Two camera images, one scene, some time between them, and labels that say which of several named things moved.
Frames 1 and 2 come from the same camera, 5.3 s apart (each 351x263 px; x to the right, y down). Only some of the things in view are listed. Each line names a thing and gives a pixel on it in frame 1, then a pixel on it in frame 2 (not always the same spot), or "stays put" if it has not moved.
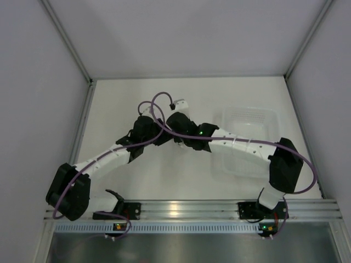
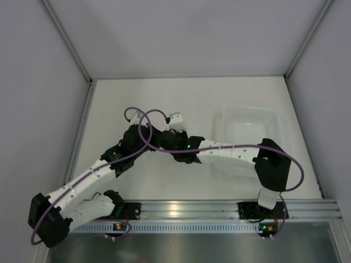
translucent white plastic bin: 250,123 stays put
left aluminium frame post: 91,87 stays put
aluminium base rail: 317,209 stays put
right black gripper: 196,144 to 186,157
